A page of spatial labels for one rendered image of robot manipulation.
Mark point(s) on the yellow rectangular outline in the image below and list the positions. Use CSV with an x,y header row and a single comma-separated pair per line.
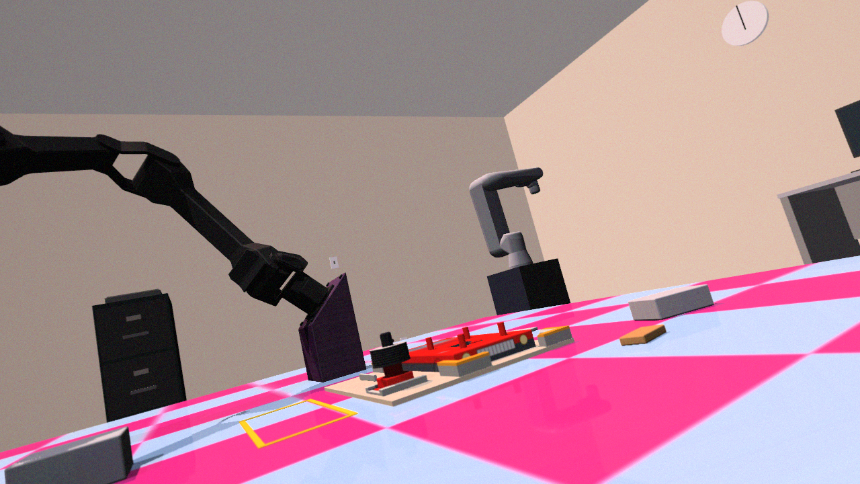
x,y
259,443

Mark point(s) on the orange flat block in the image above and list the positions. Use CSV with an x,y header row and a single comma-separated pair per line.
x,y
642,335

